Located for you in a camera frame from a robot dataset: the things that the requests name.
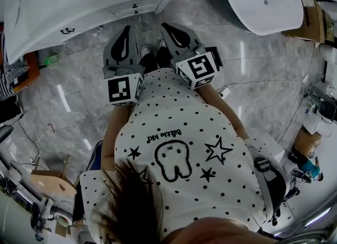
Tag small cardboard box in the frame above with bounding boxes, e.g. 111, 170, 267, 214
293, 127, 323, 159

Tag orange sofa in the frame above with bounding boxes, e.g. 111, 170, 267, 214
0, 31, 41, 101

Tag large cardboard box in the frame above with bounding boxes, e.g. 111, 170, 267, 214
281, 0, 330, 43

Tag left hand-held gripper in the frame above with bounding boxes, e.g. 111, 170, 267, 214
102, 25, 147, 106

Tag person's white polka-dot shirt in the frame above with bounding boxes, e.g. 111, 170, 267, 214
78, 68, 272, 244

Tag white grey device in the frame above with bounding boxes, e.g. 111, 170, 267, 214
30, 198, 73, 238

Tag wooden stool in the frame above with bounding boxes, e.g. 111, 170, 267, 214
29, 154, 77, 197

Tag person's head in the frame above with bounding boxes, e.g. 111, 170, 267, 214
163, 216, 277, 244

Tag person's right forearm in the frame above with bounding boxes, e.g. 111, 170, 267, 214
202, 84, 250, 141

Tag person's black backpack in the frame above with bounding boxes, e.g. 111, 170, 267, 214
247, 144, 289, 214

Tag black white striped blanket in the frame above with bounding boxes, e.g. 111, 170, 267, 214
0, 34, 29, 100

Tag person's left forearm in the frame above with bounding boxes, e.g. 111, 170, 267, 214
101, 103, 132, 170

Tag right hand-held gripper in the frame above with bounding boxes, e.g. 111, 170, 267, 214
160, 22, 224, 90

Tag grey robot device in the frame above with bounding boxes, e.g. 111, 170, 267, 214
308, 82, 337, 124

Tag white bathtub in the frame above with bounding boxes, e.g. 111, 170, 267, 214
210, 0, 305, 36

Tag green bottle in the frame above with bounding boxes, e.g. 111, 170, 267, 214
43, 55, 59, 66

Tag blue chair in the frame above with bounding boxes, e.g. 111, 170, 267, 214
85, 139, 105, 171

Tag person's black trousers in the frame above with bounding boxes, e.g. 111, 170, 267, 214
139, 47, 174, 75

